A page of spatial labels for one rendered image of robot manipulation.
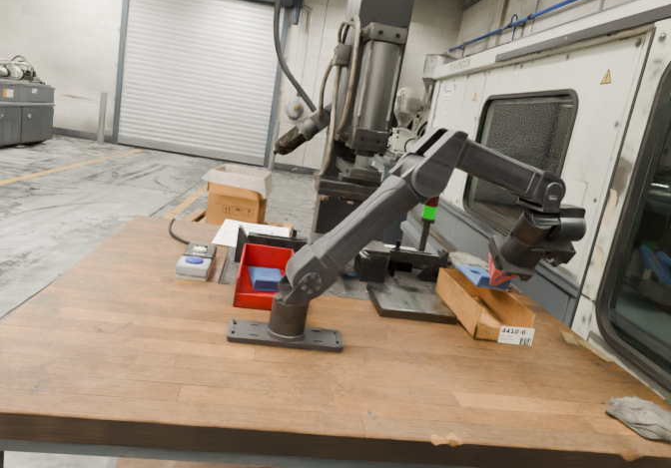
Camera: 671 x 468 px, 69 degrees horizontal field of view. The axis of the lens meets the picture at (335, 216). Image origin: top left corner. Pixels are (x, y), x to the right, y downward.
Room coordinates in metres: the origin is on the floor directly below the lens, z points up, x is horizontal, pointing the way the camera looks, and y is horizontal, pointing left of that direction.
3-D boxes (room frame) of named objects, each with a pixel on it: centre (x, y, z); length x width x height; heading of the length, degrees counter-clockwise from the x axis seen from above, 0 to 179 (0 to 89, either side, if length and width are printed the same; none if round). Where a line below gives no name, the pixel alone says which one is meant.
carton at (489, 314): (1.06, -0.36, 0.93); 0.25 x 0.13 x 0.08; 9
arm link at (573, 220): (0.95, -0.41, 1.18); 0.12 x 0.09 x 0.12; 107
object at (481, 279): (1.09, -0.35, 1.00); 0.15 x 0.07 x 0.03; 9
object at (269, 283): (1.05, 0.13, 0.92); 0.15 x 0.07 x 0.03; 16
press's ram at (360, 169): (1.28, -0.02, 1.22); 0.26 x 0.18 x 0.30; 9
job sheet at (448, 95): (2.84, -0.50, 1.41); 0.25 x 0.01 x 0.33; 6
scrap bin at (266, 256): (1.02, 0.13, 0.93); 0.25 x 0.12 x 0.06; 9
